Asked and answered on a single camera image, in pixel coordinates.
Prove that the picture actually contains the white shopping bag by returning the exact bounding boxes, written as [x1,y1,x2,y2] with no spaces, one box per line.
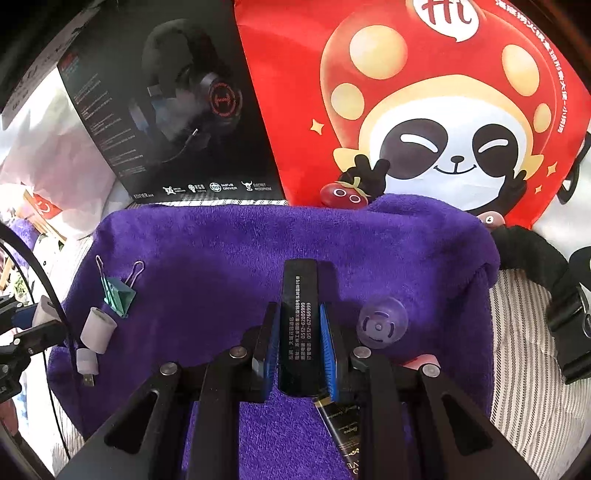
[0,83,121,241]

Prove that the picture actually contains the black cable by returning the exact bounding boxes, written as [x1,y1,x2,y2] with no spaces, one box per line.
[0,222,77,462]

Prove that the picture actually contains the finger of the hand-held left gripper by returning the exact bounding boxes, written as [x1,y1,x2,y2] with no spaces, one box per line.
[11,320,68,356]
[0,295,40,329]

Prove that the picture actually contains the purple towel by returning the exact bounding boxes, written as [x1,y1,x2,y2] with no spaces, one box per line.
[46,194,502,480]

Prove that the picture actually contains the green binder clip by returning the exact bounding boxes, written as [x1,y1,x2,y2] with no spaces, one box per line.
[95,254,145,318]

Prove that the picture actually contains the black slim box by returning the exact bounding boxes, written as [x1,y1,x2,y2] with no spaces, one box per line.
[277,259,329,398]

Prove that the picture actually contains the black headphone box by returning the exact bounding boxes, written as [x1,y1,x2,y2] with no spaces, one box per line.
[58,0,284,204]

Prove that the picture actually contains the clear suction cup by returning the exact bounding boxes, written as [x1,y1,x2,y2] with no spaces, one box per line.
[358,296,409,354]

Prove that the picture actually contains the black buckle strap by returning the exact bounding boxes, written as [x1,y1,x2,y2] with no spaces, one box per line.
[489,226,591,386]

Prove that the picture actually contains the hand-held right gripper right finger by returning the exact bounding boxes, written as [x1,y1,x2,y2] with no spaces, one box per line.
[318,302,541,480]

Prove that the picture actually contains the red panda print bag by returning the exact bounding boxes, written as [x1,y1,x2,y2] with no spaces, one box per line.
[233,0,591,229]

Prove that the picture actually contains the small white usb adapter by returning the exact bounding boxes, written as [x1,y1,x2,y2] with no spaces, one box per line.
[75,348,99,387]

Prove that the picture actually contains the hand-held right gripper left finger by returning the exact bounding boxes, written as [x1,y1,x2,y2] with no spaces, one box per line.
[55,300,282,480]

